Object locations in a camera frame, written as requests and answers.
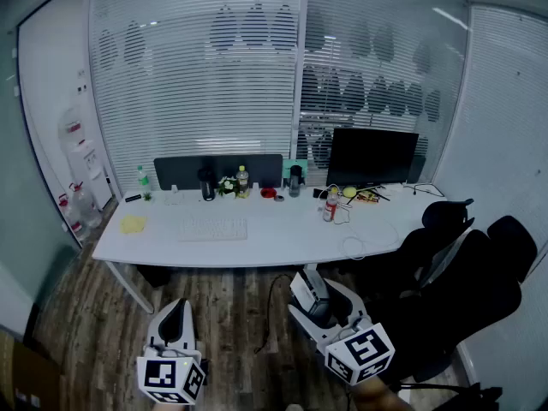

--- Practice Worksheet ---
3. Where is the white flower potted plant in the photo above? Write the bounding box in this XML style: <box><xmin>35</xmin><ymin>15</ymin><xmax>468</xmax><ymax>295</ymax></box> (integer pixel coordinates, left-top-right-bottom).
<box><xmin>216</xmin><ymin>176</ymin><xmax>240</xmax><ymax>199</ymax></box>

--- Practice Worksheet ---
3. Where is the brown cardboard box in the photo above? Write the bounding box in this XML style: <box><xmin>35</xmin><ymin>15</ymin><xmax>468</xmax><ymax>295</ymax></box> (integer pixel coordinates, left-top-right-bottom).
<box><xmin>0</xmin><ymin>328</ymin><xmax>66</xmax><ymax>411</ymax></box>

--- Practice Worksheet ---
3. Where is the white keyboard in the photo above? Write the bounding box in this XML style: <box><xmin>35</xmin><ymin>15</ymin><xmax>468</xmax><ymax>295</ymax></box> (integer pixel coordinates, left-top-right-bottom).
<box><xmin>177</xmin><ymin>216</ymin><xmax>249</xmax><ymax>243</ymax></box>

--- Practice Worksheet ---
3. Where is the dark grey desk partition panel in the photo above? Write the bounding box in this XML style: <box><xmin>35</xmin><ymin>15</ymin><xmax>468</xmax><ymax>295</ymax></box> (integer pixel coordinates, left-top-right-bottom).
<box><xmin>153</xmin><ymin>153</ymin><xmax>284</xmax><ymax>192</ymax></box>

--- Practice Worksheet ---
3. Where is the person's right forearm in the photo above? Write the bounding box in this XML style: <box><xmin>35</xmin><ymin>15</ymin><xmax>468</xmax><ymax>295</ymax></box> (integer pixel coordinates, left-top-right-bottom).
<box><xmin>347</xmin><ymin>376</ymin><xmax>415</xmax><ymax>411</ymax></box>

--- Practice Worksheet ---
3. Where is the black computer monitor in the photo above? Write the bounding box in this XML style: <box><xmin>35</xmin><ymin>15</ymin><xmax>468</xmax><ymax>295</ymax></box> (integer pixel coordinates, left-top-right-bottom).
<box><xmin>325</xmin><ymin>127</ymin><xmax>420</xmax><ymax>189</ymax></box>

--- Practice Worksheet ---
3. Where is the black floor cable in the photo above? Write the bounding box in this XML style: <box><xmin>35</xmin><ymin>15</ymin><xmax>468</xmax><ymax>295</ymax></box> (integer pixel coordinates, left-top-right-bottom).
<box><xmin>253</xmin><ymin>273</ymin><xmax>293</xmax><ymax>355</ymax></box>

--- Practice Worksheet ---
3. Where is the grey water bottle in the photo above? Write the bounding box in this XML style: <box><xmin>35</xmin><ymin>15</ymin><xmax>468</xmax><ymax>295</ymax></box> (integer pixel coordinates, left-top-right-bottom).
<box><xmin>288</xmin><ymin>164</ymin><xmax>304</xmax><ymax>199</ymax></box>

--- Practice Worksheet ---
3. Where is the red label plastic bottle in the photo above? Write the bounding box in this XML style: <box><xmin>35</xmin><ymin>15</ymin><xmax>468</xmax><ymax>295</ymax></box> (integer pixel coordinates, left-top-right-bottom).
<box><xmin>322</xmin><ymin>186</ymin><xmax>341</xmax><ymax>223</ymax></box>

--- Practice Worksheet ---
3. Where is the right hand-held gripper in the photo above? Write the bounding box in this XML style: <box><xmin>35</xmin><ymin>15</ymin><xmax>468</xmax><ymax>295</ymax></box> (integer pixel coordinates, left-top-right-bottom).
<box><xmin>287</xmin><ymin>270</ymin><xmax>396</xmax><ymax>387</ymax></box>

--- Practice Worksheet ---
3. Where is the yellow drink bottle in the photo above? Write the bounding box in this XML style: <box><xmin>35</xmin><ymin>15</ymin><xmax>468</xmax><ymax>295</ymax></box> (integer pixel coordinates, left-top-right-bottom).
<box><xmin>235</xmin><ymin>164</ymin><xmax>250</xmax><ymax>200</ymax></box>

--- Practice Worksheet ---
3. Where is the black office chair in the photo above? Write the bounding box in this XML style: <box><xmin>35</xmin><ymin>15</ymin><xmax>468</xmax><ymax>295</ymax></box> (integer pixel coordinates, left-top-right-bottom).
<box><xmin>363</xmin><ymin>214</ymin><xmax>539</xmax><ymax>385</ymax></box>
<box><xmin>342</xmin><ymin>198</ymin><xmax>476</xmax><ymax>312</ymax></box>

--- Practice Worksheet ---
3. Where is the white water dispenser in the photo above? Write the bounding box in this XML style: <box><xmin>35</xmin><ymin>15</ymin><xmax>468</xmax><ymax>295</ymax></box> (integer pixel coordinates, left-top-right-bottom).
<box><xmin>68</xmin><ymin>139</ymin><xmax>114</xmax><ymax>211</ymax></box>

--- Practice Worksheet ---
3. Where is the black water bottle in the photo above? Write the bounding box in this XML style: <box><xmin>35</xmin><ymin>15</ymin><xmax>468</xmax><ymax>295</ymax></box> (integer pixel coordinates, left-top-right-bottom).
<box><xmin>197</xmin><ymin>166</ymin><xmax>217</xmax><ymax>202</ymax></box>

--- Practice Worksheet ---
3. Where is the black desk cable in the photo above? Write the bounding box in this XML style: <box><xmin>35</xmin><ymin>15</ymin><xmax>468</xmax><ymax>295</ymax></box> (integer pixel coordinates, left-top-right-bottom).
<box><xmin>403</xmin><ymin>182</ymin><xmax>447</xmax><ymax>199</ymax></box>

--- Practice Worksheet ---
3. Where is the clear plastic stand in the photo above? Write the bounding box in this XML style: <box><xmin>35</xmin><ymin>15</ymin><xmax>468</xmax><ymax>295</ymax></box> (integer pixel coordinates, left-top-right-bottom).
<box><xmin>164</xmin><ymin>184</ymin><xmax>186</xmax><ymax>206</ymax></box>

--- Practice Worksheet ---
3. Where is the white cable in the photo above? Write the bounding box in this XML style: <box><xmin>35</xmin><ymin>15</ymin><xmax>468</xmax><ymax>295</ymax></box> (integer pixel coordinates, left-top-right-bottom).
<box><xmin>317</xmin><ymin>182</ymin><xmax>402</xmax><ymax>261</ymax></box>

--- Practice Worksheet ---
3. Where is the black box under desk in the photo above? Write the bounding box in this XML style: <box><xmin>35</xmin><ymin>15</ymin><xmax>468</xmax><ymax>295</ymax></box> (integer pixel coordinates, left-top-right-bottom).
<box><xmin>136</xmin><ymin>265</ymin><xmax>173</xmax><ymax>289</ymax></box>

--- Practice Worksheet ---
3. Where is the yellow cloth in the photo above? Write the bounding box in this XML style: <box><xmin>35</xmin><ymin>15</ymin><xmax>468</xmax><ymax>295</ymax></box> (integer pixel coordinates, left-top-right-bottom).
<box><xmin>119</xmin><ymin>214</ymin><xmax>148</xmax><ymax>235</ymax></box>

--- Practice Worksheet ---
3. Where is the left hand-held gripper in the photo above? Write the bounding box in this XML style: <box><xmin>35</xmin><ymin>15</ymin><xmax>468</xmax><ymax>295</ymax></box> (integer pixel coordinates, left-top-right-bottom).
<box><xmin>136</xmin><ymin>297</ymin><xmax>207</xmax><ymax>406</ymax></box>

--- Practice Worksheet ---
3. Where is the teal box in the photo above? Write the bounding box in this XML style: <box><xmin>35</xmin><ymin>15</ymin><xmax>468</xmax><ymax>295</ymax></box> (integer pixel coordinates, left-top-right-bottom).
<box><xmin>282</xmin><ymin>158</ymin><xmax>309</xmax><ymax>188</ymax></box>

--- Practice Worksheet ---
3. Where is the white desk leg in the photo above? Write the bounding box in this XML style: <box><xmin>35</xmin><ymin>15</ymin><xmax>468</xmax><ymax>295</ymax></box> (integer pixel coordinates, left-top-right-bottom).
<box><xmin>104</xmin><ymin>260</ymin><xmax>156</xmax><ymax>315</ymax></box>

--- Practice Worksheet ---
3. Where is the clear water jug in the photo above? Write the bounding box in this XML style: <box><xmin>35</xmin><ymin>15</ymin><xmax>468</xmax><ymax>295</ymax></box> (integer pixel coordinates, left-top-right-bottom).
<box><xmin>69</xmin><ymin>182</ymin><xmax>104</xmax><ymax>229</ymax></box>
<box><xmin>58</xmin><ymin>105</ymin><xmax>86</xmax><ymax>146</ymax></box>
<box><xmin>57</xmin><ymin>193</ymin><xmax>90</xmax><ymax>242</ymax></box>

